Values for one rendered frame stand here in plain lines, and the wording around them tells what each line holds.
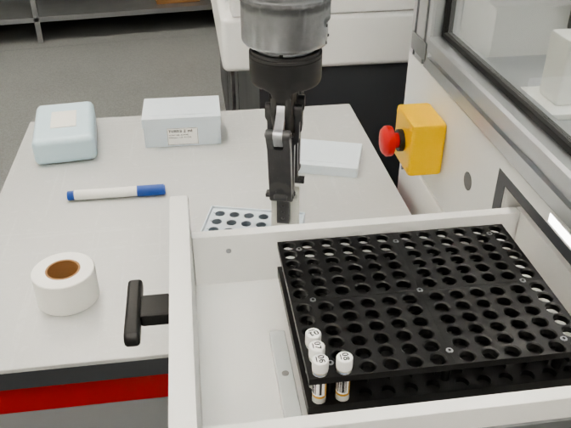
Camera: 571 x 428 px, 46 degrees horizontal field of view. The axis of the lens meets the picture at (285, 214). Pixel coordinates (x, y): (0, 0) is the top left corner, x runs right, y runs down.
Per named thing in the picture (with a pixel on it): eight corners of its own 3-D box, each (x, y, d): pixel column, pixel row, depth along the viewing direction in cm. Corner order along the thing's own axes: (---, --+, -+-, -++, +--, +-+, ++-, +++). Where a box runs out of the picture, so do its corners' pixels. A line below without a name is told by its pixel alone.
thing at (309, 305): (308, 385, 49) (308, 380, 49) (277, 247, 64) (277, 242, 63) (333, 382, 49) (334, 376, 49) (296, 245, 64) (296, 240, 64)
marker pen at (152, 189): (67, 203, 96) (65, 194, 95) (69, 197, 97) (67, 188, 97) (165, 196, 98) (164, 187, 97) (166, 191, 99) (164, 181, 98)
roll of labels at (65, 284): (31, 318, 75) (24, 290, 73) (43, 280, 81) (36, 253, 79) (95, 314, 76) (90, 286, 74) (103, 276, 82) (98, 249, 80)
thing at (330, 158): (274, 171, 104) (274, 161, 103) (285, 145, 111) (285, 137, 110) (357, 177, 102) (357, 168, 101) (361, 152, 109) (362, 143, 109)
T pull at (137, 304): (124, 351, 51) (122, 337, 51) (129, 290, 58) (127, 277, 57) (172, 346, 52) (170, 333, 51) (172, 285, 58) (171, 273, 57)
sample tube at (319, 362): (312, 410, 51) (313, 365, 48) (309, 397, 52) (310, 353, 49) (328, 408, 51) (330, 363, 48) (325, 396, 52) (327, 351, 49)
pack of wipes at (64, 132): (98, 160, 107) (93, 135, 105) (36, 167, 105) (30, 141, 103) (97, 121, 119) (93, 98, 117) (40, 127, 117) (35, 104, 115)
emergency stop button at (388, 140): (383, 162, 86) (386, 133, 84) (375, 148, 90) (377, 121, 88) (405, 160, 87) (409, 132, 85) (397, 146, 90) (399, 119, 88)
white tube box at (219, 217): (197, 266, 83) (195, 241, 81) (212, 228, 90) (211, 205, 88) (296, 274, 82) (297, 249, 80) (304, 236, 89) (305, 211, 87)
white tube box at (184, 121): (144, 148, 111) (141, 119, 108) (147, 126, 118) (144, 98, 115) (222, 143, 112) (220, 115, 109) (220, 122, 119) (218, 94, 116)
